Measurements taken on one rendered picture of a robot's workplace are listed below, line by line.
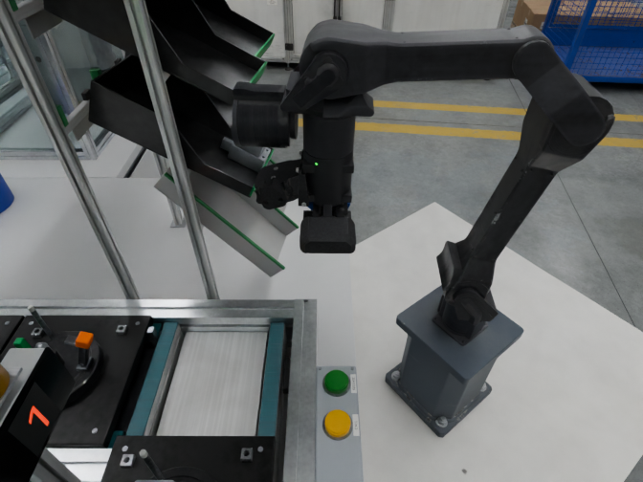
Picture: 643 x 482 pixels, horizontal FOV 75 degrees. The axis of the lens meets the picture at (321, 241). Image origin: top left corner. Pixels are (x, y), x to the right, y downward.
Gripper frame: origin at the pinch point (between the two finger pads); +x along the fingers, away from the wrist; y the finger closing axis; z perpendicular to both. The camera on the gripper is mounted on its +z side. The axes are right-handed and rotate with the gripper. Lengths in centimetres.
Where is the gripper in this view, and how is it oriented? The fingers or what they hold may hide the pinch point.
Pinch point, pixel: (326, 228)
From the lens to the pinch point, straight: 56.1
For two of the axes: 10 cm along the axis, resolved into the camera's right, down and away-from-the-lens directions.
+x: -0.1, 7.4, 6.8
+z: -10.0, -0.1, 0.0
